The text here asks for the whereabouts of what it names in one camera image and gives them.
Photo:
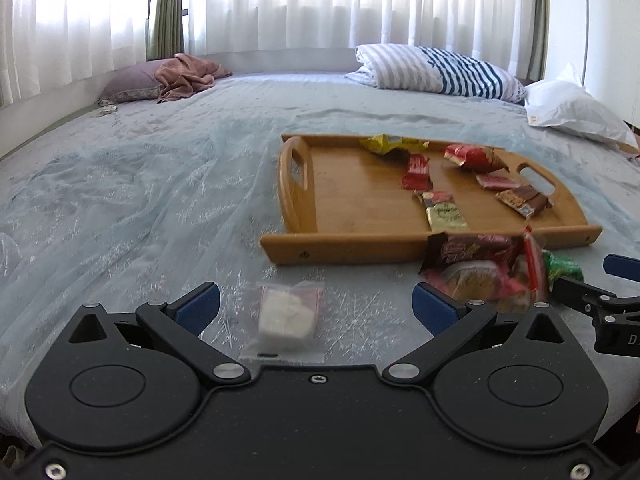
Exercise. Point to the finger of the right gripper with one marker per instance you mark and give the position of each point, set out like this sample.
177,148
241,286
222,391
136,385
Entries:
590,300
622,267

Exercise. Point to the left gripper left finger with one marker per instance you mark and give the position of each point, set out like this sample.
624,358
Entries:
176,328

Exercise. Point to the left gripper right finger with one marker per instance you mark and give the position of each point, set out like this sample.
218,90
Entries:
453,325

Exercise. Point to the green snack packet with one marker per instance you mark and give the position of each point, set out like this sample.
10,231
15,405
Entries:
561,267

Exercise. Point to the gold red snack packet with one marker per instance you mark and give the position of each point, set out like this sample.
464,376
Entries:
441,211

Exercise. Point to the clear bag white sweets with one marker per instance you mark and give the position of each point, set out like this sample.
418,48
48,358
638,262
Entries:
286,324

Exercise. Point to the brown cracker snack packet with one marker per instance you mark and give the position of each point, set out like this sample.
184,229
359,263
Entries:
525,200

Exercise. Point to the dark red chocolate bar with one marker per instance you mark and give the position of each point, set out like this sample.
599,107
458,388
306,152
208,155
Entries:
417,176

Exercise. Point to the red white biscuit packet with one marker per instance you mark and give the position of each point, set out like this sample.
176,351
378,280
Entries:
496,182

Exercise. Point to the red orange snack bag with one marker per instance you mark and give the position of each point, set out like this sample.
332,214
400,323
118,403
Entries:
478,158

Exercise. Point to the yellow snack packet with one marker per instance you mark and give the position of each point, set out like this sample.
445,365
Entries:
384,144

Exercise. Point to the pink cake packet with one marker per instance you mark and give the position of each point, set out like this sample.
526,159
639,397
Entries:
481,280

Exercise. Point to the dark red wafer packet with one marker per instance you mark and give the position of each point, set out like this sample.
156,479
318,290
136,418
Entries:
446,249

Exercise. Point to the red clear pastry packet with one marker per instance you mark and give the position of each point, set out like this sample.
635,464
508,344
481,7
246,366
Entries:
528,267

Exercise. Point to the light blue bedspread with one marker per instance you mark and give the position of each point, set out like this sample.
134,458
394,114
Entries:
153,200

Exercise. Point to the wooden serving tray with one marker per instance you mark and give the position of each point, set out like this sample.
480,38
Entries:
344,205

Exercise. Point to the purple pillow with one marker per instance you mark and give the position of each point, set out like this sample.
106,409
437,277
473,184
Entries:
134,83

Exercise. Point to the pink blanket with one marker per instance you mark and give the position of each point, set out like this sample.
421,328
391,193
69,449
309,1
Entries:
184,75

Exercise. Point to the blue white striped pillow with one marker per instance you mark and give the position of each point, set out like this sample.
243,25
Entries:
433,70

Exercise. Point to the olive green drape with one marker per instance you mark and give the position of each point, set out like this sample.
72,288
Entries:
164,29

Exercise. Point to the white sheer curtain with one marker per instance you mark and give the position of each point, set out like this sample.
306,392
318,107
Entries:
46,44

